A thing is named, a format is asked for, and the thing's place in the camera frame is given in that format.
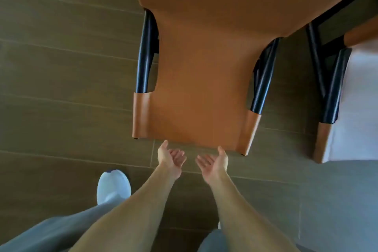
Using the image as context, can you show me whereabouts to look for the person's left hand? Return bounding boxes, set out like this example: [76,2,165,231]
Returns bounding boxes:
[157,139,187,180]

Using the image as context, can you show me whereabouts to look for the person's right hand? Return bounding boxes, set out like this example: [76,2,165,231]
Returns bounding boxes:
[195,146,231,187]

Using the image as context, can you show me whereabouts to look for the brown leather black-frame chair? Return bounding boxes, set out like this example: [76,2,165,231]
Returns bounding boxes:
[124,0,378,156]
[305,0,378,164]

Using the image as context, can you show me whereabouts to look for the person's left forearm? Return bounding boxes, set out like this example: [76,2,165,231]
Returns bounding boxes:
[68,169,181,252]

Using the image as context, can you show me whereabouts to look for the person's right forearm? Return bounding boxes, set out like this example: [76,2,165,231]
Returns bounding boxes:
[209,173,299,252]

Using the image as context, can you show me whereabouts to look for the person's white left shoe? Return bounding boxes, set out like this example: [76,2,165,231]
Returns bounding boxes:
[96,169,132,206]

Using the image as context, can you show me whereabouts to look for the person's grey trousers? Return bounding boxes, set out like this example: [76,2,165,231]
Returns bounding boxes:
[0,193,228,252]

